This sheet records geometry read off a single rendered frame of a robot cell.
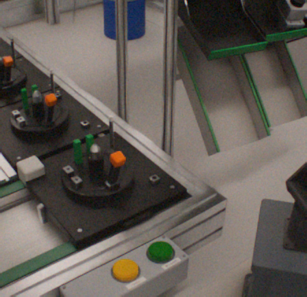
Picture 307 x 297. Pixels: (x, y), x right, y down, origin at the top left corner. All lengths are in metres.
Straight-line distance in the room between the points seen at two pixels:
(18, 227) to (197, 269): 0.35
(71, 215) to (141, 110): 0.56
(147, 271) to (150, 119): 0.62
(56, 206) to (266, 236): 0.39
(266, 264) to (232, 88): 0.47
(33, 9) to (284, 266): 1.63
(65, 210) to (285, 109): 0.54
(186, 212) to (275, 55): 0.46
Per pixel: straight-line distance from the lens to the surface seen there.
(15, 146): 1.07
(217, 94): 1.02
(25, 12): 2.06
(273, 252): 0.70
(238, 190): 1.11
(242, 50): 0.92
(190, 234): 0.92
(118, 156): 0.84
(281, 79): 1.15
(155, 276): 0.79
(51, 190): 0.94
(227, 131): 1.01
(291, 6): 1.01
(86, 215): 0.88
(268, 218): 0.75
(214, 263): 0.95
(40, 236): 0.93
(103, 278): 0.79
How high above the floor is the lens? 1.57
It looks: 35 degrees down
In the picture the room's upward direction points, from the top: straight up
